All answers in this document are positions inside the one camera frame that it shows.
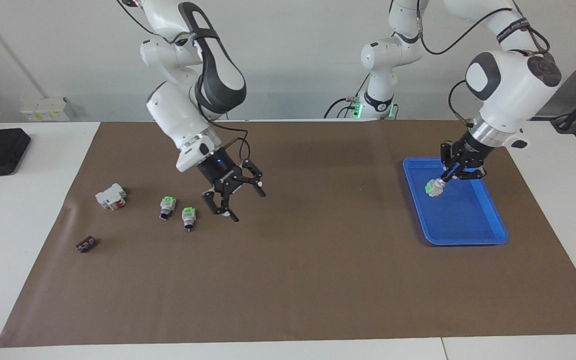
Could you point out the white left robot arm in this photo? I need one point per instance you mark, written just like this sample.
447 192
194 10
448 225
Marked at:
513 85

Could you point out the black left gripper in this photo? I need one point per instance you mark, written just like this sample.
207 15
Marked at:
470 150

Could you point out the green white selector switch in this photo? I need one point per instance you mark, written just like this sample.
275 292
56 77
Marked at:
167 204
188 215
435 188

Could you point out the small black electronic component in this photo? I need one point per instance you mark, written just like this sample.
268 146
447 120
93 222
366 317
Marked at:
86 245

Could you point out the brown table mat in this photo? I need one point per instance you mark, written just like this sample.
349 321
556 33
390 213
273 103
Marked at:
293 260

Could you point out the white circuit breaker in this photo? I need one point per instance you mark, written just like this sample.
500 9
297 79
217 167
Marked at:
108 196

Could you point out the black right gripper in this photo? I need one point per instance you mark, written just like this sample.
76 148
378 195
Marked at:
218 171

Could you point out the blue plastic tray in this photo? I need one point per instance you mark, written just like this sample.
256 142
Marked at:
463 220

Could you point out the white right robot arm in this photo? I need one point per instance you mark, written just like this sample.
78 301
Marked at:
183 115

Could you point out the white wall socket box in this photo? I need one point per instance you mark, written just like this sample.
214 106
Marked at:
43 109

